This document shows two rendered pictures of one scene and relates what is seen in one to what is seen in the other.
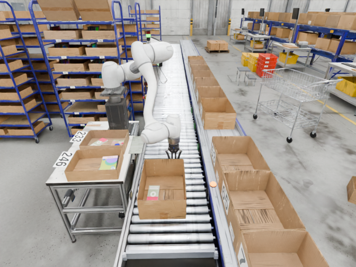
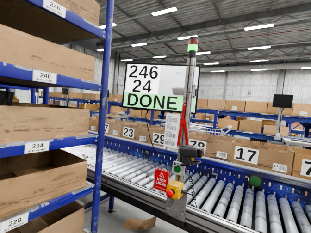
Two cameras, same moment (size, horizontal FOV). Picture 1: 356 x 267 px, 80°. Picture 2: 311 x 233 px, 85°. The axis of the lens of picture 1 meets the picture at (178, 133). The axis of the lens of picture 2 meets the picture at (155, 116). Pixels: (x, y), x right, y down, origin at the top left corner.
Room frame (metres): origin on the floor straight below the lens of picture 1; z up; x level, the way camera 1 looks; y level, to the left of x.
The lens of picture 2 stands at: (2.35, 1.23, 1.27)
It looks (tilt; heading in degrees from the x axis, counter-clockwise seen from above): 3 degrees down; 302
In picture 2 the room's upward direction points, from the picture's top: 5 degrees clockwise
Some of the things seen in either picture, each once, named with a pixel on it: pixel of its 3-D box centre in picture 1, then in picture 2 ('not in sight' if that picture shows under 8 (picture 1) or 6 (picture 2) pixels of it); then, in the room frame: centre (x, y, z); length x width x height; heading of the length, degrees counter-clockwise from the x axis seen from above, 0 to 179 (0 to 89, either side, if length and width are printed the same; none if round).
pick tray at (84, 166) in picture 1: (96, 163); not in sight; (1.34, 0.65, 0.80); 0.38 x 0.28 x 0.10; 94
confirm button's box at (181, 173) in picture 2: not in sight; (178, 168); (2.71, 0.38, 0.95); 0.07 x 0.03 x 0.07; 1
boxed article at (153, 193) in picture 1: (153, 194); not in sight; (1.05, 0.17, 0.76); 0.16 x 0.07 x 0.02; 179
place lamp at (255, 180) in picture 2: not in sight; (255, 181); (2.35, -0.16, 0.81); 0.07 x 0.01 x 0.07; 1
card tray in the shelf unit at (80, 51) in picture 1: (69, 50); not in sight; (3.05, 1.48, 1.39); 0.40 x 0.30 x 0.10; 89
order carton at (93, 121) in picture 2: (195, 62); (96, 124); (4.32, -0.35, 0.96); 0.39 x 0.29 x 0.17; 2
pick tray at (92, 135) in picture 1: (106, 141); not in sight; (1.67, 0.67, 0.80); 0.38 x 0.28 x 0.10; 91
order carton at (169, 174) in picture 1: (163, 186); not in sight; (1.05, 0.10, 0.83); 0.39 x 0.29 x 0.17; 1
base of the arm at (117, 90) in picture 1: (112, 89); not in sight; (1.97, 0.63, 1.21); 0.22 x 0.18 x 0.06; 178
